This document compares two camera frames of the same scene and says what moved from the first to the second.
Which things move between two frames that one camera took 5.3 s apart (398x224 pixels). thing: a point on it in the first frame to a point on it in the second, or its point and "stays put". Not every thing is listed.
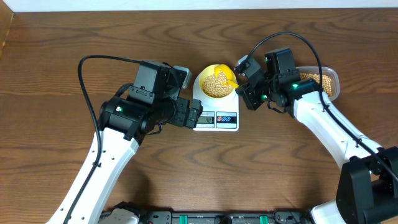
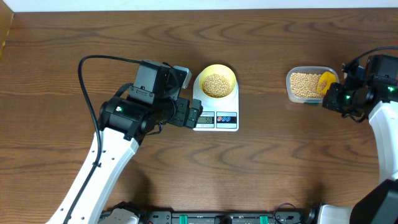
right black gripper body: (262, 92) to (343, 100)
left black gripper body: (179, 117) stays put
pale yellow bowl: (212, 84) stays put
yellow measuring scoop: (226, 70) to (324, 81)
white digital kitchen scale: (220, 114) stays put
